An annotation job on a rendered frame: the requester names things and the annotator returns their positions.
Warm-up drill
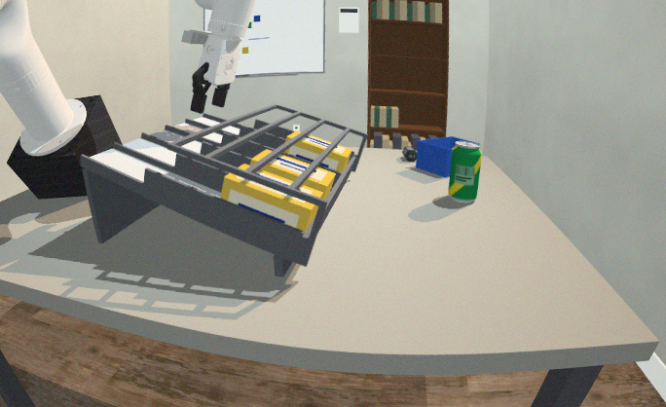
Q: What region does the blue open bin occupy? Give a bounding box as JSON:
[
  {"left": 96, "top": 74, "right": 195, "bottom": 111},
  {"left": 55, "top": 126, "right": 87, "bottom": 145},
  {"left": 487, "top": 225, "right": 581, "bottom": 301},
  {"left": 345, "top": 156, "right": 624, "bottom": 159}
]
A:
[{"left": 417, "top": 136, "right": 472, "bottom": 177}]

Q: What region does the green drink can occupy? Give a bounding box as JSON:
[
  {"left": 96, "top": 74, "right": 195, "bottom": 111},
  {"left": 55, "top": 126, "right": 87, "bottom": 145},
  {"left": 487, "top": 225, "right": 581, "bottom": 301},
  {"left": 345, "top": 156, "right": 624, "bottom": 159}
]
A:
[{"left": 448, "top": 141, "right": 482, "bottom": 204}]

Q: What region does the yellow butter carton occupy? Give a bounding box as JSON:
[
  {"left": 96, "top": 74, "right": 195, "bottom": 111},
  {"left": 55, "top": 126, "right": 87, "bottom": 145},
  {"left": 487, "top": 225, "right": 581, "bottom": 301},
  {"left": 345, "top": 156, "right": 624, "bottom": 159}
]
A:
[
  {"left": 220, "top": 169, "right": 323, "bottom": 232},
  {"left": 284, "top": 131, "right": 352, "bottom": 172},
  {"left": 250, "top": 149, "right": 336, "bottom": 200}
]

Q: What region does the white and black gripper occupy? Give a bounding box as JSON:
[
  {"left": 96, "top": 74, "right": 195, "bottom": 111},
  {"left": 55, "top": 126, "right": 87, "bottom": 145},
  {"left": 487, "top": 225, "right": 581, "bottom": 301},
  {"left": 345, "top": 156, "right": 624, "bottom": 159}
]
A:
[{"left": 190, "top": 34, "right": 242, "bottom": 114}]

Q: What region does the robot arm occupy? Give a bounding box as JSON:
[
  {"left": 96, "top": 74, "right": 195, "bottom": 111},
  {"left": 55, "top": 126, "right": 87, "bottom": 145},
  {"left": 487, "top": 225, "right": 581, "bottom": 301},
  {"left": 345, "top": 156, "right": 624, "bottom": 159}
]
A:
[{"left": 0, "top": 0, "right": 256, "bottom": 156}]

